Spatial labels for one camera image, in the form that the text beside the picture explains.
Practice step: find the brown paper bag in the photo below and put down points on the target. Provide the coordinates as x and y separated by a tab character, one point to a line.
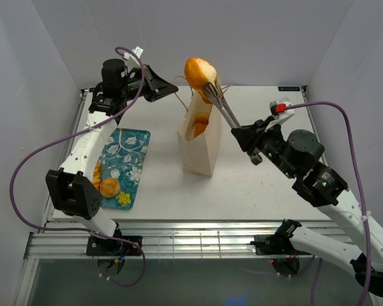
199	155

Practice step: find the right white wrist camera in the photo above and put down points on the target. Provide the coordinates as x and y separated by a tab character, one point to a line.
279	112

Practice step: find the round orange sugared bun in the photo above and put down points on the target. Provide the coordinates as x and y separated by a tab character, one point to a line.
201	122

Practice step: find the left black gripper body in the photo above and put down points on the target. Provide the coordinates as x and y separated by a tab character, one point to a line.
131	89

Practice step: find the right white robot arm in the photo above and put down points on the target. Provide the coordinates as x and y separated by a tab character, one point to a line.
325	190

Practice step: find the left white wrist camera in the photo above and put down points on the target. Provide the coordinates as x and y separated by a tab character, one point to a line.
132	61

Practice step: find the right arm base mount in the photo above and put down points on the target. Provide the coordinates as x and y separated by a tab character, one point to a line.
278	243

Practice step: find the long braided orange bread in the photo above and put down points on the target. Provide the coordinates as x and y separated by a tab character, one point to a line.
97	176

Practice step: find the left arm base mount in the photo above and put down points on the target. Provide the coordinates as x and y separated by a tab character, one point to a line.
100	246

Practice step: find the right blue table label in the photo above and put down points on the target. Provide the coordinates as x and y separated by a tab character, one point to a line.
289	88

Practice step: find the small round scored roll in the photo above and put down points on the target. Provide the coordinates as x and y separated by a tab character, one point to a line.
109	187

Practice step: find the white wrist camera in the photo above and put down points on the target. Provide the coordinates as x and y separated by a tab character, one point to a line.
132	61
279	112

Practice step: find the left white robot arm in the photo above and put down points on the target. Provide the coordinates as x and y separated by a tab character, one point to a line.
71	186

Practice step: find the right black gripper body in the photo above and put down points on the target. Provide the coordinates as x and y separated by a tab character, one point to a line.
272	145

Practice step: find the teal patterned tray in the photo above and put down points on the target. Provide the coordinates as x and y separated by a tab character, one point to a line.
123	158

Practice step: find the oval split bread loaf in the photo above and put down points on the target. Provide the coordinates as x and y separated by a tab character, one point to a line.
199	72

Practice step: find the metal serving tongs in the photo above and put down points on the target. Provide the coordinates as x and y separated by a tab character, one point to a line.
214	95

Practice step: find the aluminium frame rail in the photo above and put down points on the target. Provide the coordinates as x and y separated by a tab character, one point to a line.
162	240

